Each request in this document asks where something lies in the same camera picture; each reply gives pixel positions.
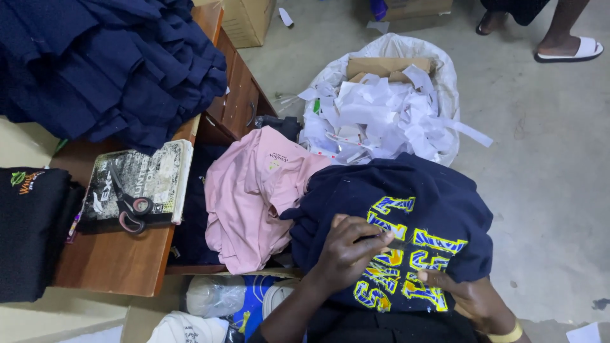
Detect person's right hand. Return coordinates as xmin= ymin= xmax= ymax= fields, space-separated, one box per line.
xmin=417 ymin=269 xmax=502 ymax=330

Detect person's left hand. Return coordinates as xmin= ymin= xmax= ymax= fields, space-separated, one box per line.
xmin=312 ymin=214 xmax=396 ymax=294

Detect thin metal blade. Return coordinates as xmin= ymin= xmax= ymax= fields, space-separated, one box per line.
xmin=381 ymin=237 xmax=411 ymax=252

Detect navy shirt with yellow letters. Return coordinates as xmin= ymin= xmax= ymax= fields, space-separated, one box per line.
xmin=280 ymin=152 xmax=494 ymax=313

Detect white shoe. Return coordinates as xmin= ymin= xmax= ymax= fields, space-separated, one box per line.
xmin=262 ymin=279 xmax=301 ymax=320

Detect person's black clothing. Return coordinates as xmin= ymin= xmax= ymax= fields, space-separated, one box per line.
xmin=248 ymin=302 xmax=482 ymax=343

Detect blue and white bag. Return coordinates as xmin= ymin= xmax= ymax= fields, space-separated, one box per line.
xmin=228 ymin=275 xmax=278 ymax=343

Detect pink shirt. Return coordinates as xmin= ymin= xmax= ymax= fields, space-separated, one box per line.
xmin=204 ymin=126 xmax=332 ymax=275

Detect white paper sheet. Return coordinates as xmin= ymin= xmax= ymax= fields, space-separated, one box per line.
xmin=566 ymin=322 xmax=602 ymax=343

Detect clear plastic bag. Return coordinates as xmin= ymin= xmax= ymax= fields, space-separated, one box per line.
xmin=186 ymin=274 xmax=247 ymax=319

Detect black cloth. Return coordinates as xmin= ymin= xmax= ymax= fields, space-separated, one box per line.
xmin=255 ymin=115 xmax=303 ymax=143

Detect heap of white paper scraps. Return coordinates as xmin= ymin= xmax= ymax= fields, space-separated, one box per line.
xmin=299 ymin=64 xmax=494 ymax=165

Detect dark navy garment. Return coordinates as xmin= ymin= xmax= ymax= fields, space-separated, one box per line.
xmin=167 ymin=143 xmax=229 ymax=266

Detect brown cardboard piece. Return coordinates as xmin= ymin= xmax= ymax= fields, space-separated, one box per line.
xmin=346 ymin=57 xmax=437 ymax=84

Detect black and white book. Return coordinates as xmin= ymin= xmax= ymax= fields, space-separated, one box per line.
xmin=76 ymin=139 xmax=194 ymax=235

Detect white sack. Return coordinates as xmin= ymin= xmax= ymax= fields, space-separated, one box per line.
xmin=298 ymin=32 xmax=460 ymax=167

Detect brown wooden desk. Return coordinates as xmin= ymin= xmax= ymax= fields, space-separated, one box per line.
xmin=50 ymin=0 xmax=279 ymax=298

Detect large cardboard box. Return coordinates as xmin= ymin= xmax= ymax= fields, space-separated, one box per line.
xmin=193 ymin=0 xmax=277 ymax=49

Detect small cardboard box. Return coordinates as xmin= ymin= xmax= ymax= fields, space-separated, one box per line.
xmin=369 ymin=0 xmax=453 ymax=22

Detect purple orange pen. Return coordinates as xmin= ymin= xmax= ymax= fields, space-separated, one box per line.
xmin=66 ymin=213 xmax=81 ymax=245

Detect white slide sandal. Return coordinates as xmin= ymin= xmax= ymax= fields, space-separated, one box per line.
xmin=534 ymin=37 xmax=604 ymax=64

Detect black folded garment with logo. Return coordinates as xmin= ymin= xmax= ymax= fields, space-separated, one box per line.
xmin=0 ymin=167 xmax=85 ymax=304

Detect pile of navy garments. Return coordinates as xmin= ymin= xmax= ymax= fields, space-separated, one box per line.
xmin=0 ymin=0 xmax=228 ymax=155

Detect gold bracelet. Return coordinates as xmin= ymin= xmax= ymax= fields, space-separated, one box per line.
xmin=486 ymin=320 xmax=524 ymax=343

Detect scissors with pink black handles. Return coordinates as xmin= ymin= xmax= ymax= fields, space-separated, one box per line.
xmin=107 ymin=161 xmax=154 ymax=235

